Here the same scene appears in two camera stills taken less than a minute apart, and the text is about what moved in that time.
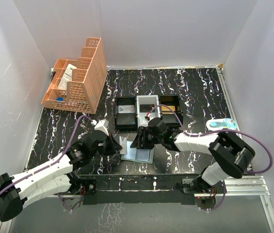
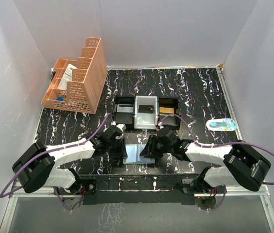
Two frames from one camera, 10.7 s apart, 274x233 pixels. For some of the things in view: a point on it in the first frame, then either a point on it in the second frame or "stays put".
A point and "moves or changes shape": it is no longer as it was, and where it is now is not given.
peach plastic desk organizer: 77,86 stays put
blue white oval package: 216,124 stays put
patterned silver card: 123,142 moves or changes shape
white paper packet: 67,76 stays put
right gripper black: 140,141 to 150,150
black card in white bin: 146,108 stays put
